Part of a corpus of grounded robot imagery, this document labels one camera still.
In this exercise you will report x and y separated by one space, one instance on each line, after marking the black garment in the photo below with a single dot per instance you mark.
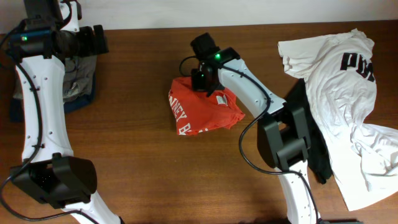
318 157

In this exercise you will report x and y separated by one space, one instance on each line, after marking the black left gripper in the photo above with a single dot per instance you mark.
86 33

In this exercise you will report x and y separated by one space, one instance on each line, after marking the orange red printed t-shirt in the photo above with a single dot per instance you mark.
196 113

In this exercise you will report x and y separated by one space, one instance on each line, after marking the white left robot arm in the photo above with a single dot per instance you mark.
50 173

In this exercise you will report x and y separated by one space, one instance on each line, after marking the folded navy blue garment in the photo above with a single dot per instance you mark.
16 112

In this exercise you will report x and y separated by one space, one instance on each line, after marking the white t-shirt with black print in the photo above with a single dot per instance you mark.
341 89

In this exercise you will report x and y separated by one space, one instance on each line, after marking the folded grey garment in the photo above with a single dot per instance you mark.
77 81

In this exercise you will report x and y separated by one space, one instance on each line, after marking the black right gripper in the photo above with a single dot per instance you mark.
197 83

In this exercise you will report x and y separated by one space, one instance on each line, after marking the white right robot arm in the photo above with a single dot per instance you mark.
283 138

